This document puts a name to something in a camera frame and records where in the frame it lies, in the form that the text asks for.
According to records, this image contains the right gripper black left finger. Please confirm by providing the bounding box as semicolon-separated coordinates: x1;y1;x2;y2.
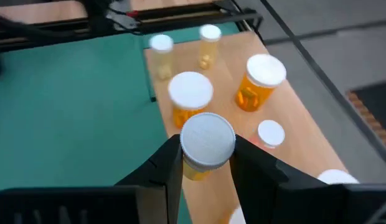
115;134;184;224

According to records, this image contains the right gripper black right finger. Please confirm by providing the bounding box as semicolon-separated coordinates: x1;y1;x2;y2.
229;134;347;224

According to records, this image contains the large orange pill bottle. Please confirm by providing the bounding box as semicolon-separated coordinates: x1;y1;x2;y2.
179;111;237;182
167;71;214;130
235;54;288;113
225;205;247;224

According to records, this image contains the small orange pill bottle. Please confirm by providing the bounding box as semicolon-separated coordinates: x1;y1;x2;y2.
316;169;360;186

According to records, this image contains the small yellow pill bottle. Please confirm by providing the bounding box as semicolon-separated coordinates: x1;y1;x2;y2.
148;34;174;81
197;24;222;71

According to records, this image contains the green table mat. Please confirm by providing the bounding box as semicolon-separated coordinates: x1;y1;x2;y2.
0;21;240;224

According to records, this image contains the black hazard-striped floor mat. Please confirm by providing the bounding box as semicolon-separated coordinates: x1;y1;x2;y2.
345;80;386;155

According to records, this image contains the wooden shelf black frame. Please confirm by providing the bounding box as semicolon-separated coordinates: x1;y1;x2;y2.
139;12;349;224

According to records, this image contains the black metal table frame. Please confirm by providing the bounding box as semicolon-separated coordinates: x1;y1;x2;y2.
0;0;265;54

